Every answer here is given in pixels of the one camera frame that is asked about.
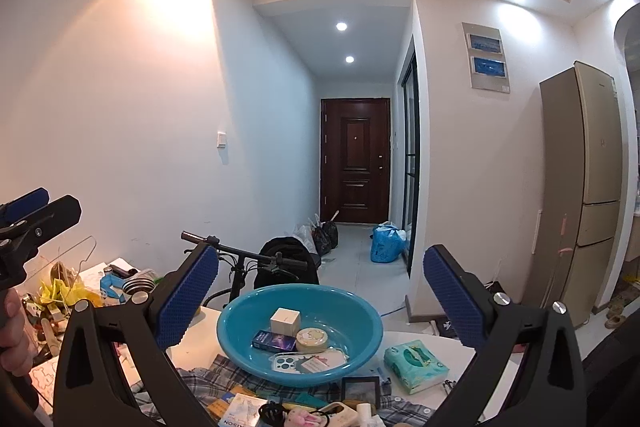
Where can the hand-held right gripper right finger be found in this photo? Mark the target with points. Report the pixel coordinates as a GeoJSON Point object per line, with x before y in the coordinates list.
{"type": "Point", "coordinates": [452, 302]}

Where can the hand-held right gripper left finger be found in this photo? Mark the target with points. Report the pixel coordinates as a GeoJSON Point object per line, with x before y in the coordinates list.
{"type": "Point", "coordinates": [190, 297]}

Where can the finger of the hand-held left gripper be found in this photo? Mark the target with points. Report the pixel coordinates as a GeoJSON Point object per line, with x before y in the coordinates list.
{"type": "Point", "coordinates": [50, 219]}
{"type": "Point", "coordinates": [27, 202]}

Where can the blue plastic basin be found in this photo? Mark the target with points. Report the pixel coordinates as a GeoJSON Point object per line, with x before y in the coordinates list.
{"type": "Point", "coordinates": [240, 337]}

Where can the purple blue cigarette pack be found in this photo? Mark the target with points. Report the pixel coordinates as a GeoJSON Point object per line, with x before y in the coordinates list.
{"type": "Point", "coordinates": [272, 341]}

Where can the white cream box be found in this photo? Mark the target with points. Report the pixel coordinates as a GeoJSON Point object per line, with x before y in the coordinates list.
{"type": "Point", "coordinates": [285, 321]}

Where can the person's left hand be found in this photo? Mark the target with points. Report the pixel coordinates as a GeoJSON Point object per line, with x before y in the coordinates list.
{"type": "Point", "coordinates": [17, 347]}

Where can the small black bag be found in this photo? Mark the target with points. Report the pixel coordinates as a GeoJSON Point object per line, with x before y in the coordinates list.
{"type": "Point", "coordinates": [496, 288]}

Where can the stacked metal lids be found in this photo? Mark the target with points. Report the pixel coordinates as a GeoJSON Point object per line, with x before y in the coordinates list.
{"type": "Point", "coordinates": [139, 283]}

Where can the yellow plastic bag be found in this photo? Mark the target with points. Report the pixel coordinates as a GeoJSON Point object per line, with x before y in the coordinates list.
{"type": "Point", "coordinates": [65, 293]}

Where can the black folding bicycle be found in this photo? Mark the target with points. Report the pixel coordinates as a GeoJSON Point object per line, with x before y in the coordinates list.
{"type": "Point", "coordinates": [240, 257]}

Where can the green tissue pack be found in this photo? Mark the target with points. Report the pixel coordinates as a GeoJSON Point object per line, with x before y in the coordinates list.
{"type": "Point", "coordinates": [415, 364]}

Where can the small black device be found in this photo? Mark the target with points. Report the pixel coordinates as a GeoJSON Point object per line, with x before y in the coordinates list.
{"type": "Point", "coordinates": [120, 269]}

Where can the black binder clip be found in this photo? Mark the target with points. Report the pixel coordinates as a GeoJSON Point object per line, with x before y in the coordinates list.
{"type": "Point", "coordinates": [449, 384]}

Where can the blue plastic bag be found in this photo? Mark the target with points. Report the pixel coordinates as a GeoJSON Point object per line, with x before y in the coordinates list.
{"type": "Point", "coordinates": [387, 244]}

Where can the blue plaid cloth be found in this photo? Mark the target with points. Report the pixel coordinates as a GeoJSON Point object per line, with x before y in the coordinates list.
{"type": "Point", "coordinates": [220, 379]}

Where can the black backpack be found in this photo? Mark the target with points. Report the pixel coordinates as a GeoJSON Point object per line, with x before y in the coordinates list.
{"type": "Point", "coordinates": [287, 264]}

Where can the clear phone case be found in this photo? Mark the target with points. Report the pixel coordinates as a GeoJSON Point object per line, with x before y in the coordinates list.
{"type": "Point", "coordinates": [285, 363]}

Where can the white puzzle sheet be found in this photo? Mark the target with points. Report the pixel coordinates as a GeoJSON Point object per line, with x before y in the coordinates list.
{"type": "Point", "coordinates": [46, 379]}

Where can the blue white booklet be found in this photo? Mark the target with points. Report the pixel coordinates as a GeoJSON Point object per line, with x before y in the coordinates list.
{"type": "Point", "coordinates": [242, 412]}

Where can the small black framed box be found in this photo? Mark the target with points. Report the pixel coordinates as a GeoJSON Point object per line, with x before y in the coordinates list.
{"type": "Point", "coordinates": [361, 392]}

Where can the black framed sliding glass door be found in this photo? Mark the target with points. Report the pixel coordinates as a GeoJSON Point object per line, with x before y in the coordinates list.
{"type": "Point", "coordinates": [410, 167]}

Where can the black trash bag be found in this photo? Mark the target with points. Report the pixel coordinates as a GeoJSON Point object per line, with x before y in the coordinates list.
{"type": "Point", "coordinates": [325, 238]}

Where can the small white bottle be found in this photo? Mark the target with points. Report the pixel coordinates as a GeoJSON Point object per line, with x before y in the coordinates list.
{"type": "Point", "coordinates": [366, 416]}

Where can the pair of shoes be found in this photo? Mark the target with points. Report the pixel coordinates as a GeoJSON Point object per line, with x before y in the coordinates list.
{"type": "Point", "coordinates": [620, 309]}

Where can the beige refrigerator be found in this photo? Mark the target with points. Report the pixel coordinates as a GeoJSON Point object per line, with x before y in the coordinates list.
{"type": "Point", "coordinates": [575, 187]}

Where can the dark brown entrance door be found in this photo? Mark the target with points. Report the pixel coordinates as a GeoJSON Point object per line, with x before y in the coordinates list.
{"type": "Point", "coordinates": [355, 162]}

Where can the pink white plush item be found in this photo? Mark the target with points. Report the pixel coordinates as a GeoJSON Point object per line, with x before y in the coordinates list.
{"type": "Point", "coordinates": [315, 416]}

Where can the white wall light switch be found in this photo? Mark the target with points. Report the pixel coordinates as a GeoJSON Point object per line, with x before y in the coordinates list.
{"type": "Point", "coordinates": [222, 139]}

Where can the grey wall electrical panel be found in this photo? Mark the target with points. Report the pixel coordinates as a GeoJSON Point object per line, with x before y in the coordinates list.
{"type": "Point", "coordinates": [486, 57]}

